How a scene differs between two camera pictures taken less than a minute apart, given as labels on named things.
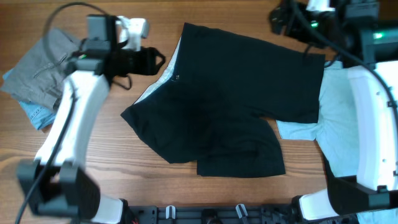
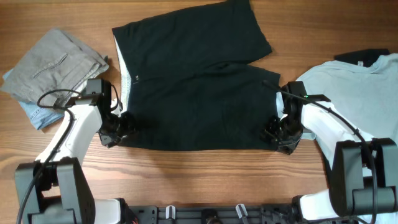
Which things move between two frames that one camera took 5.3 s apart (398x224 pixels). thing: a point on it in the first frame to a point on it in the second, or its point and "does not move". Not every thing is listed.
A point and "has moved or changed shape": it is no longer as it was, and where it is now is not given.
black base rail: x=258 y=214 does not move
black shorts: x=213 y=106 has moved or changed shape
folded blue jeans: x=40 y=116 does not move
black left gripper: x=148 y=66 to x=130 y=126
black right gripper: x=294 y=31 to x=283 y=145
